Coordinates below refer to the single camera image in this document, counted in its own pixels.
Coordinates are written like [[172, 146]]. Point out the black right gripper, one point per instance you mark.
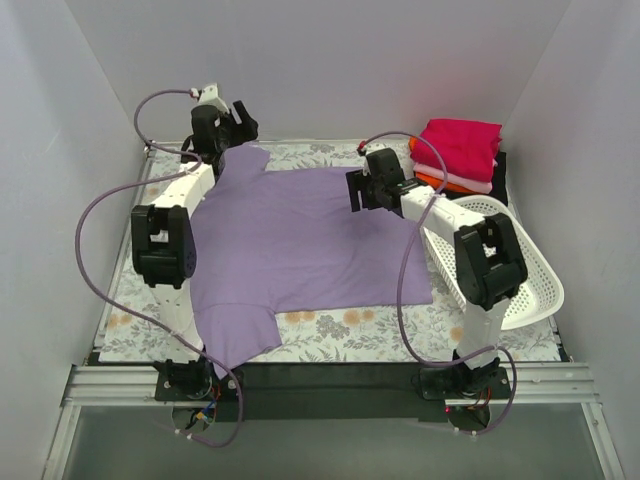
[[357, 190]]

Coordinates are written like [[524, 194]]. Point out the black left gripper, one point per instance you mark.
[[237, 126]]

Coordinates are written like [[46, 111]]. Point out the purple t shirt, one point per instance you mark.
[[271, 242]]

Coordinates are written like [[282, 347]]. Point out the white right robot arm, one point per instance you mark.
[[488, 271]]

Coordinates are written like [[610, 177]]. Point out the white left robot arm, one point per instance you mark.
[[163, 246]]

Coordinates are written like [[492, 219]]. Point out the orange folded t shirt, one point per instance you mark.
[[435, 182]]

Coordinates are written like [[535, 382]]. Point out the pink folded t shirt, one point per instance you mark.
[[482, 187]]

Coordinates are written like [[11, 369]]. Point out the magenta folded t shirt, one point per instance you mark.
[[467, 147]]

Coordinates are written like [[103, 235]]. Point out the black folded t shirt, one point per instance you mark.
[[499, 186]]

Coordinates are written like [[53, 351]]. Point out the floral patterned table mat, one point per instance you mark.
[[350, 335]]

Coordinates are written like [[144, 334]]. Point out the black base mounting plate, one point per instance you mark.
[[319, 391]]

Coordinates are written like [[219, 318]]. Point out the white perforated plastic basket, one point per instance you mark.
[[539, 297]]

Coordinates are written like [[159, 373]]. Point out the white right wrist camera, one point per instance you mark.
[[367, 147]]

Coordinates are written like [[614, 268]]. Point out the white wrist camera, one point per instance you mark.
[[209, 95], [367, 147]]

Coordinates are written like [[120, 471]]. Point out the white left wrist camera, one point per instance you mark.
[[209, 95]]

